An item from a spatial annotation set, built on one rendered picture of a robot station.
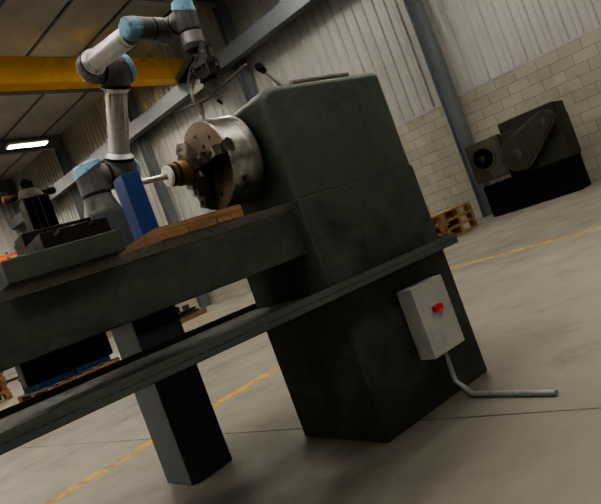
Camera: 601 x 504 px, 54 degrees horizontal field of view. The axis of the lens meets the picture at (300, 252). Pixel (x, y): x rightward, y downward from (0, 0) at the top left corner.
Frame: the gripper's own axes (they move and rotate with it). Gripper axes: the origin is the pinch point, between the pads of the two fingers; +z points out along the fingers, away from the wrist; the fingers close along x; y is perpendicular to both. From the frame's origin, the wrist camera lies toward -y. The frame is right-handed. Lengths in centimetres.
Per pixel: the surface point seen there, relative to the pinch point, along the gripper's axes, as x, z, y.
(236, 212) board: -17.4, 37.6, 11.6
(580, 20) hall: 995, -110, 62
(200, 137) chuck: -4.9, 9.8, -3.2
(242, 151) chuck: -4.8, 19.0, 11.6
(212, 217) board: -25.5, 37.0, 8.5
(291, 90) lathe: 16.0, 2.9, 24.2
